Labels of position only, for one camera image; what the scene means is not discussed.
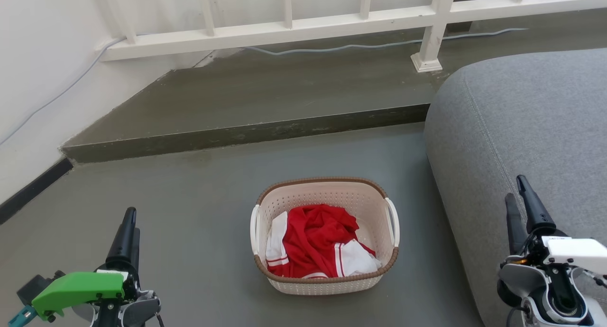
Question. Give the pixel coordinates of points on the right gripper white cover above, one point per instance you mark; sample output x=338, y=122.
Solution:
x=578, y=253

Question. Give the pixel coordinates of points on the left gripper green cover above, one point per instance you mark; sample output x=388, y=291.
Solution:
x=76, y=286

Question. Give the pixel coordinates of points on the beige perforated plastic laundry basket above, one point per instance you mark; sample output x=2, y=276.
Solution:
x=327, y=194

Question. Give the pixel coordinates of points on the grey fabric sofa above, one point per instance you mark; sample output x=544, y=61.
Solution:
x=521, y=127

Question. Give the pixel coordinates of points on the black baseboard strip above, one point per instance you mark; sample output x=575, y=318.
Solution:
x=33, y=188

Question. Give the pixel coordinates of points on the red and white garment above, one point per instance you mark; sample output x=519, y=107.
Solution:
x=313, y=237

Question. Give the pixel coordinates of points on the white wooden railing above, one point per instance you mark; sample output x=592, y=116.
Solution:
x=284, y=30

